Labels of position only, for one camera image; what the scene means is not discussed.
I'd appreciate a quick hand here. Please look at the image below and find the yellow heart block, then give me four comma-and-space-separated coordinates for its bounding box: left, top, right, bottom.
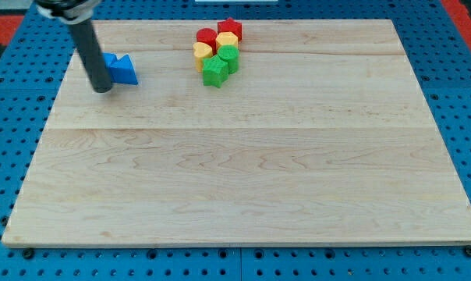
193, 41, 213, 73

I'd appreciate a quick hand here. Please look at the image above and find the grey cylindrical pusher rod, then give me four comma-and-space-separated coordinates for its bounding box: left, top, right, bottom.
68, 19, 113, 93

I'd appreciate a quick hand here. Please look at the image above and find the light wooden board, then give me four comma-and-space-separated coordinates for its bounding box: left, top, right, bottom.
2, 20, 471, 248

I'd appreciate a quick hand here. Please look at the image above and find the red cylinder block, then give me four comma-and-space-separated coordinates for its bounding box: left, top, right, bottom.
196, 28, 218, 55

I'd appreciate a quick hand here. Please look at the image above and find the blue cube block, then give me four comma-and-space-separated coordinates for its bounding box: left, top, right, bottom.
102, 52, 118, 67

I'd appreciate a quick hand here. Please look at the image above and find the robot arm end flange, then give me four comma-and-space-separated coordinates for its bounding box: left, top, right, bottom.
34, 0, 101, 25

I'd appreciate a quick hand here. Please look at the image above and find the green cylinder block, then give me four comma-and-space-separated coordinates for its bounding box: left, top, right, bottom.
218, 45, 239, 74

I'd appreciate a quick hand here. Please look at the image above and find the red star block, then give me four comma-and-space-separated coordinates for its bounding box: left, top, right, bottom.
217, 17, 243, 41

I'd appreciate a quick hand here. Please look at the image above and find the yellow hexagon block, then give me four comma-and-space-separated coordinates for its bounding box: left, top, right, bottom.
215, 31, 239, 50

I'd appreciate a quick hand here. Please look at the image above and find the green star block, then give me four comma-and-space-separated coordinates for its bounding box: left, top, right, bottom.
202, 55, 228, 88

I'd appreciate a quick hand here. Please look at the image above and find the blue triangle block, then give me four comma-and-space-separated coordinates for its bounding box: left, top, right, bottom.
108, 55, 138, 85

